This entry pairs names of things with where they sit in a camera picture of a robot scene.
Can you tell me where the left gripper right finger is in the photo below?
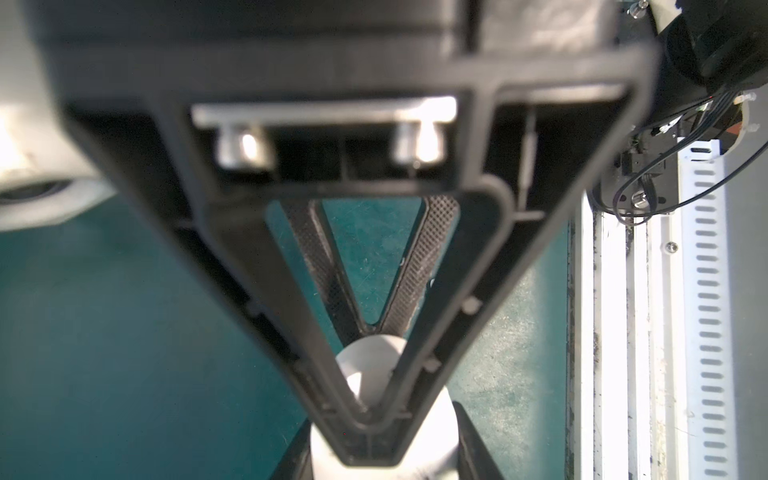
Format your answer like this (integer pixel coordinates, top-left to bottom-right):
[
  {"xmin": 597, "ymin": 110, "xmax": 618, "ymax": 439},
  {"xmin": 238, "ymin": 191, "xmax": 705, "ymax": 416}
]
[{"xmin": 452, "ymin": 401, "xmax": 504, "ymax": 480}]

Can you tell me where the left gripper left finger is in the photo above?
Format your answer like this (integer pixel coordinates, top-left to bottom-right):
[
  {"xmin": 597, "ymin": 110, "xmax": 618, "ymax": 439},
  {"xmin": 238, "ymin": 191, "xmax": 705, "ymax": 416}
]
[{"xmin": 270, "ymin": 420, "xmax": 314, "ymax": 480}]

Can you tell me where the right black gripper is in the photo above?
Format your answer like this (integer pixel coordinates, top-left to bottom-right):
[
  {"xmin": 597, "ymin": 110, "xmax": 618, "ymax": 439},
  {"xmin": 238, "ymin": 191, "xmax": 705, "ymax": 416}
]
[{"xmin": 23, "ymin": 1, "xmax": 659, "ymax": 467}]

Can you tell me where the white earbud charging case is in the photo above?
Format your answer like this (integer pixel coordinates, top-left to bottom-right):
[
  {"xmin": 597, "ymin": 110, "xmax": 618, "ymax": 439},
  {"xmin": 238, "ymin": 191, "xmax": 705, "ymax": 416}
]
[{"xmin": 308, "ymin": 334, "xmax": 461, "ymax": 480}]

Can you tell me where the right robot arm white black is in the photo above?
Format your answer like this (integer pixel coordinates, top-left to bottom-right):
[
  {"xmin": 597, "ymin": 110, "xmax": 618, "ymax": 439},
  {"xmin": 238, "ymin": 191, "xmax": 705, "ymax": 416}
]
[{"xmin": 21, "ymin": 1, "xmax": 767, "ymax": 467}]

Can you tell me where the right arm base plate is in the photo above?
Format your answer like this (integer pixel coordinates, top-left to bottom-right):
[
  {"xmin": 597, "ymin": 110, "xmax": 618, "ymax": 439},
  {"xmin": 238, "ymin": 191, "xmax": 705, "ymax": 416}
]
[{"xmin": 587, "ymin": 121, "xmax": 684, "ymax": 223}]

